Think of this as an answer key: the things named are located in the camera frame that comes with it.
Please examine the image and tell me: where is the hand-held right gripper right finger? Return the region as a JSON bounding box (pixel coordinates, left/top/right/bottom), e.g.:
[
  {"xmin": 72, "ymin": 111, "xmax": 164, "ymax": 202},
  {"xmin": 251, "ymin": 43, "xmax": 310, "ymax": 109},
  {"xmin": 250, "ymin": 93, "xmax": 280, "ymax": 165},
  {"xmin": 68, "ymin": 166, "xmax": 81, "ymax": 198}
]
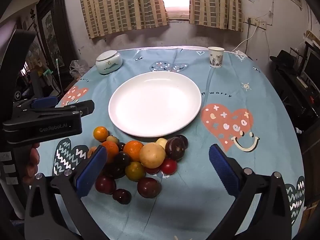
[{"xmin": 209, "ymin": 144, "xmax": 293, "ymax": 240}]

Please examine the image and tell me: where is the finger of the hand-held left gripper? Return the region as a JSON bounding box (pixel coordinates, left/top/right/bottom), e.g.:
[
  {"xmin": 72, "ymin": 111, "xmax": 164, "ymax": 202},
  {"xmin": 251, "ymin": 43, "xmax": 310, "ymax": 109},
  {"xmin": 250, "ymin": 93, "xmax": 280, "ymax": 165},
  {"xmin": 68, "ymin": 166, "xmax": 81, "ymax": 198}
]
[
  {"xmin": 16, "ymin": 100, "xmax": 95, "ymax": 117},
  {"xmin": 30, "ymin": 96, "xmax": 59, "ymax": 108}
]

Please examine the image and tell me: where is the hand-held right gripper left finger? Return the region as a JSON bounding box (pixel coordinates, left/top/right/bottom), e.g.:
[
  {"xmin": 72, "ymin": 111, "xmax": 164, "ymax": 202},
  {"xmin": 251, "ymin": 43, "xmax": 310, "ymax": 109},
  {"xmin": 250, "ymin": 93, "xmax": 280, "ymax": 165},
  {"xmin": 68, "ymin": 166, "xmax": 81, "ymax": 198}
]
[{"xmin": 25, "ymin": 145, "xmax": 108, "ymax": 240}]

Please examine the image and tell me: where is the dark brown water chestnut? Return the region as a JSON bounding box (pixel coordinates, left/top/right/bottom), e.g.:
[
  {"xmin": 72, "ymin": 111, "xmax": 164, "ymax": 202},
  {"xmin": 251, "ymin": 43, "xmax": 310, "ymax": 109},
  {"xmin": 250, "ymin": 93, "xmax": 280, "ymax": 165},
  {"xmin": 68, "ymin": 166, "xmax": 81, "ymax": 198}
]
[{"xmin": 102, "ymin": 162, "xmax": 127, "ymax": 180}]

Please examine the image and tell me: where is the orange mandarin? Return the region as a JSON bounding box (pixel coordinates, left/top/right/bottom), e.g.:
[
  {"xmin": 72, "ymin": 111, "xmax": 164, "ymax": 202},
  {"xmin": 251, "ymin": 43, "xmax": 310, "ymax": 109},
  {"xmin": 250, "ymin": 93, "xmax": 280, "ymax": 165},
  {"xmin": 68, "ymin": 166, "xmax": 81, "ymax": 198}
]
[
  {"xmin": 101, "ymin": 141, "xmax": 119, "ymax": 164},
  {"xmin": 123, "ymin": 140, "xmax": 145, "ymax": 162}
]

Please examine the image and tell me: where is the orange-yellow tomato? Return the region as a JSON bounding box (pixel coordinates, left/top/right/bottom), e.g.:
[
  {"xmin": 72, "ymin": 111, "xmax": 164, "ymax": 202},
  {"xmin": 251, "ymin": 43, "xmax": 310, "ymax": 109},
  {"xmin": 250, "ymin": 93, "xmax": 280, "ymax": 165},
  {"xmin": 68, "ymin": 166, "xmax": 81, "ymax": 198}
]
[{"xmin": 93, "ymin": 126, "xmax": 109, "ymax": 142}]

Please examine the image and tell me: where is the dark red plum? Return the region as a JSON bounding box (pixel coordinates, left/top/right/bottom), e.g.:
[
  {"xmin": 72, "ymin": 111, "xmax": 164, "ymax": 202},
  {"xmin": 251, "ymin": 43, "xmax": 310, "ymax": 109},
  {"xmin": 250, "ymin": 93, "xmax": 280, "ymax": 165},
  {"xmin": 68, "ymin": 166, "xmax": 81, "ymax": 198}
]
[{"xmin": 112, "ymin": 189, "xmax": 132, "ymax": 205}]

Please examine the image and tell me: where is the yellow-green tomato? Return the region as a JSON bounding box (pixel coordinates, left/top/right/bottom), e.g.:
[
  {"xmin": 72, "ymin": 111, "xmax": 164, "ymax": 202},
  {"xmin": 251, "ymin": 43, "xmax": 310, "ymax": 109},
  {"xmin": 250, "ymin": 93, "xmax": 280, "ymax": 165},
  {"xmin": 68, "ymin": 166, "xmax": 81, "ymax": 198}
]
[{"xmin": 125, "ymin": 162, "xmax": 146, "ymax": 182}]

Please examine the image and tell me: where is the dark purple water chestnut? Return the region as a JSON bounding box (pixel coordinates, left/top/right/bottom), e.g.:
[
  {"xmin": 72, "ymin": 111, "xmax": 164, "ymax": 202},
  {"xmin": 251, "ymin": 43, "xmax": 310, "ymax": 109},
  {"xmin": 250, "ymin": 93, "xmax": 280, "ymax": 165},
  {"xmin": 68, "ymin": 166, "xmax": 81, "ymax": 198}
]
[{"xmin": 165, "ymin": 137, "xmax": 186, "ymax": 161}]

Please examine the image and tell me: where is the large red plum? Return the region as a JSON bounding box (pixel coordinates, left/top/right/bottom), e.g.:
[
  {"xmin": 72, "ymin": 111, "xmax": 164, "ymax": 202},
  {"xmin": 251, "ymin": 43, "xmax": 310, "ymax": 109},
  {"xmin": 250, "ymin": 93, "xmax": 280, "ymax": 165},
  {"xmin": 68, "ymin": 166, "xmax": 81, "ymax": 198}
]
[{"xmin": 137, "ymin": 177, "xmax": 161, "ymax": 198}]

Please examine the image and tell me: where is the tan round fruit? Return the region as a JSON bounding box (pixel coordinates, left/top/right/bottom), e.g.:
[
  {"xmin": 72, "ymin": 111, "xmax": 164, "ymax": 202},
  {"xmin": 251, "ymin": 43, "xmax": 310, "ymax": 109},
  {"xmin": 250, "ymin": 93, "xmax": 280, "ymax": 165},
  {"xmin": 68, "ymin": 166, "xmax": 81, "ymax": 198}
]
[{"xmin": 139, "ymin": 142, "xmax": 166, "ymax": 169}]

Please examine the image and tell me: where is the white plate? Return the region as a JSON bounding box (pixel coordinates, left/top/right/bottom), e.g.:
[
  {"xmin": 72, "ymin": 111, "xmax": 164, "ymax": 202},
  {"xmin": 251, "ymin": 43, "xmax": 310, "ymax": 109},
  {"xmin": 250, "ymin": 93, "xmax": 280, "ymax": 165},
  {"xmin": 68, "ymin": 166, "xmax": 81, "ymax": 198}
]
[{"xmin": 108, "ymin": 71, "xmax": 202, "ymax": 138}]

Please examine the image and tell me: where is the person's left hand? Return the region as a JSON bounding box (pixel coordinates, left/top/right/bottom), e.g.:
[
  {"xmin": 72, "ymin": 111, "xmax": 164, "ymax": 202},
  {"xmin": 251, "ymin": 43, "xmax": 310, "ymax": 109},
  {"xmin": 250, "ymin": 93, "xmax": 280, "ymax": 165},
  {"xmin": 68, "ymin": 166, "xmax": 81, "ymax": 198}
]
[{"xmin": 22, "ymin": 142, "xmax": 41, "ymax": 184}]

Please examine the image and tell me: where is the white green pole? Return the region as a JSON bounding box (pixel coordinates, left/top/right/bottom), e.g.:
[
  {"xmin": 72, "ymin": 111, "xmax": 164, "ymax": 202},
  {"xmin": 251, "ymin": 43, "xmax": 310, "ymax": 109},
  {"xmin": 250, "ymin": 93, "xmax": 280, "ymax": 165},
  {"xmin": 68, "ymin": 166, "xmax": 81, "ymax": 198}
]
[{"xmin": 55, "ymin": 58, "xmax": 62, "ymax": 90}]

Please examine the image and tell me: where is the clear plastic bag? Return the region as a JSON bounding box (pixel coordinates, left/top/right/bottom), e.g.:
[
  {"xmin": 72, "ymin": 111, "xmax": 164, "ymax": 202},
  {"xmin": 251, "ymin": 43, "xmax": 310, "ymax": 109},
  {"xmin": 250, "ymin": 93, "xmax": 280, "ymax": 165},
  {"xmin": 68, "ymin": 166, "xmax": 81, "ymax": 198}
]
[{"xmin": 69, "ymin": 60, "xmax": 89, "ymax": 78}]

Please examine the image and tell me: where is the standing fan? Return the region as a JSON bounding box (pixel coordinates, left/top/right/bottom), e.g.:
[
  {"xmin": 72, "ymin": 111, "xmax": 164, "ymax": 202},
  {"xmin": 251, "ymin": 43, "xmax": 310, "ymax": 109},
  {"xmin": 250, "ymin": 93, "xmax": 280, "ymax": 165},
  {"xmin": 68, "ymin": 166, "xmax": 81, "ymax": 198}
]
[{"xmin": 25, "ymin": 41, "xmax": 44, "ymax": 68}]

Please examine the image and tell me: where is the pale green lidded ceramic jar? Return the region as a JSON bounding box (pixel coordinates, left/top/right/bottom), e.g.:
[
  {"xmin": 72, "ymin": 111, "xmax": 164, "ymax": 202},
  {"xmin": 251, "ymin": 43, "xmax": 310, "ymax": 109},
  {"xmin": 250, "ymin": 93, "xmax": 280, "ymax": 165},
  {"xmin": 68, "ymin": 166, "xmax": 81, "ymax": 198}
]
[{"xmin": 95, "ymin": 50, "xmax": 123, "ymax": 75}]

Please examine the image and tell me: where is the dark framed picture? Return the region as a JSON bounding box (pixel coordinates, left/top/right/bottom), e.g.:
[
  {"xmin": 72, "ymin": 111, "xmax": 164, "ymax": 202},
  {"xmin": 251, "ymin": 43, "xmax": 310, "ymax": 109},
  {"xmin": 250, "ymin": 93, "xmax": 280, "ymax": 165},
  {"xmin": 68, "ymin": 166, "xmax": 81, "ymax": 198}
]
[{"xmin": 36, "ymin": 0, "xmax": 80, "ymax": 68}]

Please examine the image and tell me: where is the black computer desk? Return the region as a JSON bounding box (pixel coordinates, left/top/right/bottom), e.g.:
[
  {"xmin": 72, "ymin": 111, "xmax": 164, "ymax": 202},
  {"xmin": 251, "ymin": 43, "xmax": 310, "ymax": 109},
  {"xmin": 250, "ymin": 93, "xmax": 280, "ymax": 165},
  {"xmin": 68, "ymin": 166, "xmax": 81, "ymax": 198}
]
[{"xmin": 271, "ymin": 62, "xmax": 320, "ymax": 130}]

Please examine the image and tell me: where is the checked beige curtain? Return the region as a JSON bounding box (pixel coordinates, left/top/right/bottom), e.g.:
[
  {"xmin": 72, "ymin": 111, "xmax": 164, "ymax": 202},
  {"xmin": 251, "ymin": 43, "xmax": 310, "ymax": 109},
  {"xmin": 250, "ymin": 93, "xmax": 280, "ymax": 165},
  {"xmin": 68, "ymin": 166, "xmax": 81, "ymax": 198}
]
[
  {"xmin": 77, "ymin": 0, "xmax": 169, "ymax": 39},
  {"xmin": 188, "ymin": 0, "xmax": 244, "ymax": 32}
]

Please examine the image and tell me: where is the printed paper cup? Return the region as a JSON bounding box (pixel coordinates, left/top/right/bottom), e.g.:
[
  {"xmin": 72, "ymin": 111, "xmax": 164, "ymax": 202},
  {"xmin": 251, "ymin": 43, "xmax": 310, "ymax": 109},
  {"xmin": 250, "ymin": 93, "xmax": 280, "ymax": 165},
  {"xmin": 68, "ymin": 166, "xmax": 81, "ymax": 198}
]
[{"xmin": 208, "ymin": 46, "xmax": 224, "ymax": 68}]

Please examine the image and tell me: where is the black hat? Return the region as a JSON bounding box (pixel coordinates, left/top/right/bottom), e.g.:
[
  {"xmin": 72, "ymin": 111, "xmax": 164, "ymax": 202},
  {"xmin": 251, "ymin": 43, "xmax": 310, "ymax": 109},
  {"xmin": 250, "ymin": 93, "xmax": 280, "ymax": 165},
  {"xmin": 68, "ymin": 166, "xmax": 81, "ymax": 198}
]
[{"xmin": 269, "ymin": 50, "xmax": 297, "ymax": 68}]

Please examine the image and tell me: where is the computer monitor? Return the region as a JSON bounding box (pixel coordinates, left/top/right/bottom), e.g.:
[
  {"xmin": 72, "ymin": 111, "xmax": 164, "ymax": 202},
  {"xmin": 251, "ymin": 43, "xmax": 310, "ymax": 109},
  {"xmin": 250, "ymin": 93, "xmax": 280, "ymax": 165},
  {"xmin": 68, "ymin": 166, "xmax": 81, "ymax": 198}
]
[{"xmin": 301, "ymin": 47, "xmax": 320, "ymax": 90}]

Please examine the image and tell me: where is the white cable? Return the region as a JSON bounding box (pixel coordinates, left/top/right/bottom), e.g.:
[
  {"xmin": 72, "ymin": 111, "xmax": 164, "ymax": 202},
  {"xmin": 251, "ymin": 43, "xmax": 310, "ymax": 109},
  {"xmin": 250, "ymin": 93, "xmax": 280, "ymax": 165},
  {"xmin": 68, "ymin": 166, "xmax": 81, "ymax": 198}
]
[{"xmin": 231, "ymin": 25, "xmax": 258, "ymax": 53}]

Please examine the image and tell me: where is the wall power strip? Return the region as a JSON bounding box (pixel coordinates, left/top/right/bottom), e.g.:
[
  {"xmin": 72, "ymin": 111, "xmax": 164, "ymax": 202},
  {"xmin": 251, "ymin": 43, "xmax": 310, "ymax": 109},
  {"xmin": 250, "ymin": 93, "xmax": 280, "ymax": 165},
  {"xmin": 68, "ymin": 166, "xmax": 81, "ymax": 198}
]
[{"xmin": 247, "ymin": 17, "xmax": 267, "ymax": 29}]

